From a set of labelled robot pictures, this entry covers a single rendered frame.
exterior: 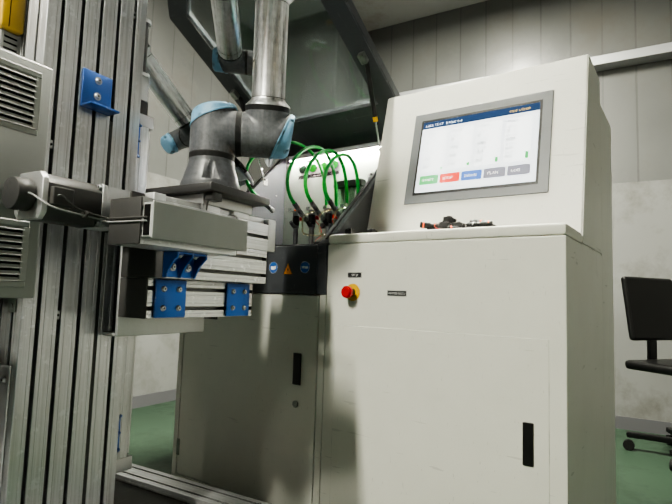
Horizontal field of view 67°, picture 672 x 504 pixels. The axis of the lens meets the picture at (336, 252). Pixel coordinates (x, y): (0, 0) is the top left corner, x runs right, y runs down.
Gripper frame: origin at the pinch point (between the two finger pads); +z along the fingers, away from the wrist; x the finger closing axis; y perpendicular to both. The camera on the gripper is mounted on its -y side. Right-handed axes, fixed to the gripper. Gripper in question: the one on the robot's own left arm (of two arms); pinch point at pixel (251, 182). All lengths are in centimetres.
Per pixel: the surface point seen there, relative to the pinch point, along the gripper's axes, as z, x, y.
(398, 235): 51, 60, 5
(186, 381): 40, -23, 66
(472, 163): 51, 59, -35
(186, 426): 52, -25, 77
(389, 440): 91, 46, 44
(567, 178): 72, 81, -37
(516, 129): 53, 71, -47
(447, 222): 58, 64, -8
